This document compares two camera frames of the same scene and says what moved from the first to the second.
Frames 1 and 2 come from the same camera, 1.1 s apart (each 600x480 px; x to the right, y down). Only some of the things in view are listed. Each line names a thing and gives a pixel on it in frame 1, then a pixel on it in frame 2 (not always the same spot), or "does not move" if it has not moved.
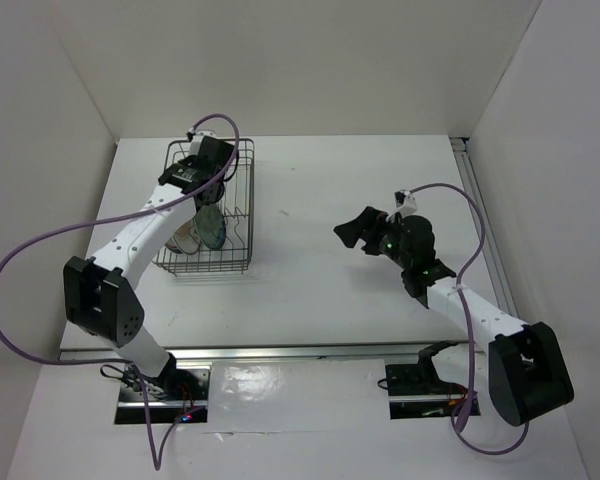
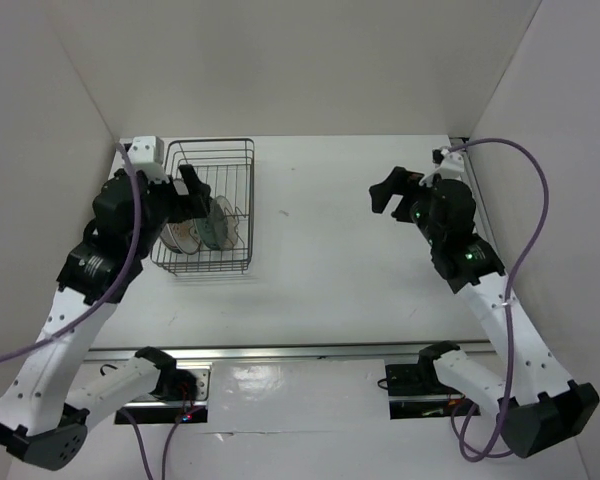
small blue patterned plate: (211, 225) does not move
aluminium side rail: (493, 249) does not move
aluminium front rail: (358, 351) does not move
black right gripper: (363, 226) → (398, 182)
